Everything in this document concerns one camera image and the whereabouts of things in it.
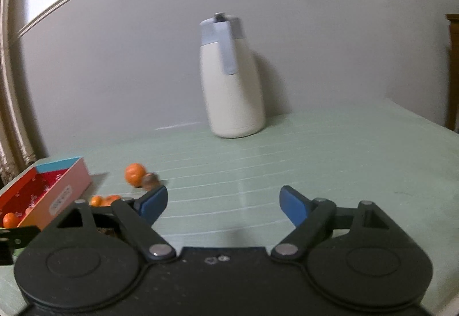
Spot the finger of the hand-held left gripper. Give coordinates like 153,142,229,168
0,226,40,265

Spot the brown chestnut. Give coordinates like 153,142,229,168
141,172,161,191

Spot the brown wooden furniture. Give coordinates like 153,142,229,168
446,13,459,132

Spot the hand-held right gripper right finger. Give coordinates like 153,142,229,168
270,185,392,261

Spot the beige satin curtain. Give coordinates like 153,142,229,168
0,0,49,191

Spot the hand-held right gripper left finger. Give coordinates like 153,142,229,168
55,185,177,262

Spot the white thermos jug blue lid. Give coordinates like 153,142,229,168
199,12,266,139

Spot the red cardboard box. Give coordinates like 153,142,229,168
0,156,92,230

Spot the large orange mandarin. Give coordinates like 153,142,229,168
124,163,147,187

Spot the green cutting mat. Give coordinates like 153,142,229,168
0,97,459,316

